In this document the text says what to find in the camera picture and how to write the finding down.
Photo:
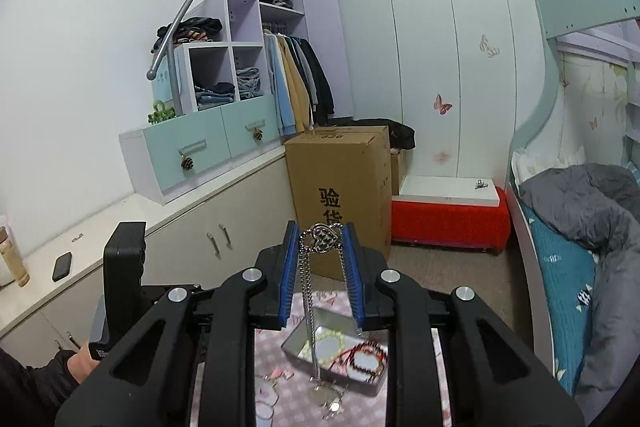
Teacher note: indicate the black phone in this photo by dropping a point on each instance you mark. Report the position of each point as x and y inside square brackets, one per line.
[62, 266]

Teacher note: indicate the red storage bench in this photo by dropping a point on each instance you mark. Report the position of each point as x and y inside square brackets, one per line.
[461, 213]

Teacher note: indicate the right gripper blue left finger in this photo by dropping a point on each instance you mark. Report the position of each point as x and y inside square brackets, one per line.
[287, 277]

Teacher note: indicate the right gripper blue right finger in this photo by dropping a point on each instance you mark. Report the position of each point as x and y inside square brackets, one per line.
[352, 277]

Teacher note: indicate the white low cabinet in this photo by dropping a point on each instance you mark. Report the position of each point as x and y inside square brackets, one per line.
[200, 238]

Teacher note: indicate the silver metal tin box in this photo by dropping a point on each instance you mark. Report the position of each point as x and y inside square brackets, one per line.
[348, 358]

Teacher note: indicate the hanging clothes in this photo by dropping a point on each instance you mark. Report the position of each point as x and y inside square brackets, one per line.
[300, 89]

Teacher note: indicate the grey blanket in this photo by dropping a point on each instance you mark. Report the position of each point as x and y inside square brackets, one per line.
[597, 207]

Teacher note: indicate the pink checkered tablecloth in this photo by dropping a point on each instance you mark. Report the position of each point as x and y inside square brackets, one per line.
[282, 391]

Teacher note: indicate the brown cardboard box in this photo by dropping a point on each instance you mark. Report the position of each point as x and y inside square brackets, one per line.
[343, 175]

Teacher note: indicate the teal bed sheet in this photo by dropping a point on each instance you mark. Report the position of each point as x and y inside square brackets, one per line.
[567, 272]

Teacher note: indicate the left hand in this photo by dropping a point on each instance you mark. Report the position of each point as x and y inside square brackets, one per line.
[82, 364]

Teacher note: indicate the bottle with wooden cap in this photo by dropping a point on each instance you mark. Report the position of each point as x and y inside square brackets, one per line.
[13, 260]

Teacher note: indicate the teal drawer shelf unit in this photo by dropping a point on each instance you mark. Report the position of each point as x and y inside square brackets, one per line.
[217, 110]

